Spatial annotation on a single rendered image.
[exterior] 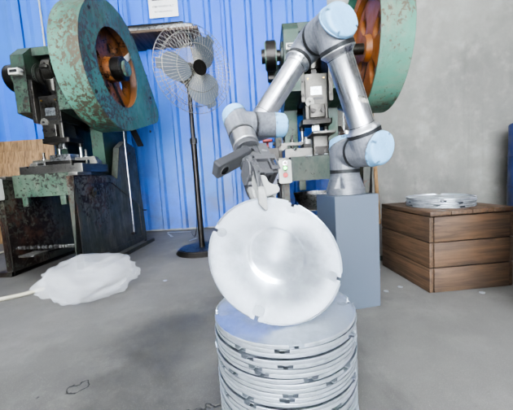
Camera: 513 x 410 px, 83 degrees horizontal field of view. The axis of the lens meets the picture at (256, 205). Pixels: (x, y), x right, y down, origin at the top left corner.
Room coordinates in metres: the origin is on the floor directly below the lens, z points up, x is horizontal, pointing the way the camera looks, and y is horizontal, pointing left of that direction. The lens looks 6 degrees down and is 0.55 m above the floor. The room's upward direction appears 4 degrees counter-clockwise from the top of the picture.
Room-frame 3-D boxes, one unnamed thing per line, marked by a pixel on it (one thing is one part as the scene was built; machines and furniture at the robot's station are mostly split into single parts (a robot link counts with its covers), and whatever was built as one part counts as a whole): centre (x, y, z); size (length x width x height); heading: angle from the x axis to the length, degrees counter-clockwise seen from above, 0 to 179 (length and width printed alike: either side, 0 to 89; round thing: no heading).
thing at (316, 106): (1.95, -0.43, 1.04); 0.17 x 0.15 x 0.30; 178
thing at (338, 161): (1.17, -0.37, 0.62); 0.13 x 0.12 x 0.14; 23
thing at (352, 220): (1.17, -0.37, 0.23); 0.18 x 0.18 x 0.45; 10
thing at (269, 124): (0.92, -0.05, 0.70); 0.11 x 0.11 x 0.08; 23
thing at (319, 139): (1.82, -0.42, 0.72); 0.25 x 0.14 x 0.14; 178
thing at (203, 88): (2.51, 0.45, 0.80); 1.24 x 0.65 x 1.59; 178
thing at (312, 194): (2.00, -0.43, 0.36); 0.34 x 0.34 x 0.10
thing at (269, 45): (2.02, -0.18, 1.31); 0.22 x 0.12 x 0.22; 178
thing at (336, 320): (0.59, -0.04, 0.26); 0.29 x 0.29 x 0.01
